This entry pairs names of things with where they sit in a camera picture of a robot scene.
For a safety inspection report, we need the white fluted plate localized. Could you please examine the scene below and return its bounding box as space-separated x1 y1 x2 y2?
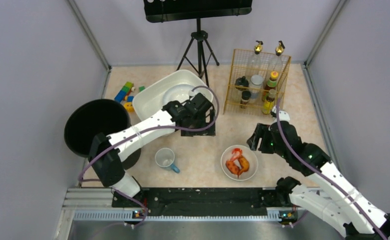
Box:
161 84 199 109

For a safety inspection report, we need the white floral bowl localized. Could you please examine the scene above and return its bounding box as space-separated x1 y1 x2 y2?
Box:
220 145 259 182

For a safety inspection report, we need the small yellow oil bottle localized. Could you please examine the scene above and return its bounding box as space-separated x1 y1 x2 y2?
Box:
262 89 277 115

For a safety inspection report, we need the small black spice shaker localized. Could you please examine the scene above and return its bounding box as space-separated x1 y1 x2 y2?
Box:
240 90 251 109

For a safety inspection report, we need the black lid glass jar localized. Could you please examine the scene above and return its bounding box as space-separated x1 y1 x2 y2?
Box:
233 76 249 102

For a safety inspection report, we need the silver lid blue label jar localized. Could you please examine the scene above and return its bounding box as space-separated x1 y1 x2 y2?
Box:
249 74 264 99

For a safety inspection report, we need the red sauce bottle yellow cap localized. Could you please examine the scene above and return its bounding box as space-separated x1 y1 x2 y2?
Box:
262 71 279 101

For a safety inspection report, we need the glass bottle brown liquid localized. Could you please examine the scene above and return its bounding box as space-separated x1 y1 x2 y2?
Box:
268 40 285 75

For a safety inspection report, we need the clear glass oil bottle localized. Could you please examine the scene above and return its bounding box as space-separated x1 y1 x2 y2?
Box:
245 40 263 80

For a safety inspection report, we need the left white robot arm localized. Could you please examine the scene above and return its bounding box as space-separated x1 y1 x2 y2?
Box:
88 93 219 197

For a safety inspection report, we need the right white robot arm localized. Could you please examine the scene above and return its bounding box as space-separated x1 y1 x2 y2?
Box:
246 121 390 240

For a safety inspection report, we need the fried chicken wing toy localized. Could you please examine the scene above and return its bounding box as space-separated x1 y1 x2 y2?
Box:
237 156 250 177

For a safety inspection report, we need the red shrimp toy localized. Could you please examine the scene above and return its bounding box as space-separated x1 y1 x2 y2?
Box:
230 148 243 162

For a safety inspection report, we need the white rectangular basin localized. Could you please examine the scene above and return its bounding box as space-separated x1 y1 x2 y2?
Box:
133 69 213 121

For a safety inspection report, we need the fried chicken piece toy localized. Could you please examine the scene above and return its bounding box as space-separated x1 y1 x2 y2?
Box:
225 160 240 177

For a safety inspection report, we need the colourful toy block stack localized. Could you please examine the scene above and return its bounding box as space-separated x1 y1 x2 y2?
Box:
114 82 135 103

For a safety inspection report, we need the black tripod stand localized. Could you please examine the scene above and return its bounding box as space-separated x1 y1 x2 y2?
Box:
176 18 220 86

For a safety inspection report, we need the black round bin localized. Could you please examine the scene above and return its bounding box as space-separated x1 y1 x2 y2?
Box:
64 99 131 158

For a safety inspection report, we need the black panel on tripod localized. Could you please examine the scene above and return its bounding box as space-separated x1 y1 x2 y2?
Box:
143 0 253 23

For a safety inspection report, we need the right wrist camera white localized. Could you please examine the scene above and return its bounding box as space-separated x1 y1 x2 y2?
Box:
270 106 290 123

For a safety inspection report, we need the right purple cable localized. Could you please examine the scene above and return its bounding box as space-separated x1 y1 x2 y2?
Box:
275 97 389 240

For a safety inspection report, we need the purple cable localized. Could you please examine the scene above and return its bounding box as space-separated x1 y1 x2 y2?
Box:
78 85 220 229
275 97 389 240

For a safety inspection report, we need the white mug blue handle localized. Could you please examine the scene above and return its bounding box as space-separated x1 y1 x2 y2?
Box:
154 148 181 174

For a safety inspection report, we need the gold wire rack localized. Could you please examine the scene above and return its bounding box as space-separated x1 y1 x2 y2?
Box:
223 49 291 116

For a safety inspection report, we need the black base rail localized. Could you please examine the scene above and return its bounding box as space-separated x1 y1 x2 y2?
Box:
112 187 301 226

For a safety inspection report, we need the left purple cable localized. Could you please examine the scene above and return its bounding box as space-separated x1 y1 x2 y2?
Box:
78 85 220 229

